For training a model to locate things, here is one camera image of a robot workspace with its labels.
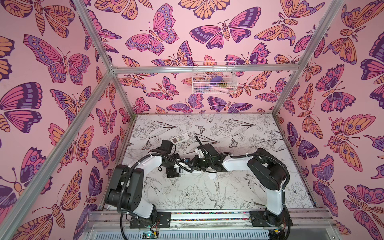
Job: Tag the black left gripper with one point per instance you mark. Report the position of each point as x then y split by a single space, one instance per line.
172 172

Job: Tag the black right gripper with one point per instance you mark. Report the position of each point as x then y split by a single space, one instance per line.
197 162

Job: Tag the long white remote control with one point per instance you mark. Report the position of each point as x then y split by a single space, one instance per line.
182 171

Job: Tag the white battery cover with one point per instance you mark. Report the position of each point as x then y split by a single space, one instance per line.
212 176

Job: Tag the small white remote control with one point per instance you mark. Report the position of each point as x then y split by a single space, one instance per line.
180 138

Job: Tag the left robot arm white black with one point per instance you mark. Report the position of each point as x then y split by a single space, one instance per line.
125 190

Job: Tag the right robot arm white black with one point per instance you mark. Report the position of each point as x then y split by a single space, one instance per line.
270 172

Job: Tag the green circuit board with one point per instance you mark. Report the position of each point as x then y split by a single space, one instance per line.
148 235

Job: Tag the purple item in basket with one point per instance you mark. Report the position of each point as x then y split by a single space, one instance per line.
217 80

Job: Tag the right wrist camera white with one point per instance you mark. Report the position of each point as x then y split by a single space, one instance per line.
199 152

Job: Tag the white wire basket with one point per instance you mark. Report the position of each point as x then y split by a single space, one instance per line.
201 76

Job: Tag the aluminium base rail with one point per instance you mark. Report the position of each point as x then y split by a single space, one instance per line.
304 224

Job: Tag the aluminium cage frame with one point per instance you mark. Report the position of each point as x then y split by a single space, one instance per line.
189 193

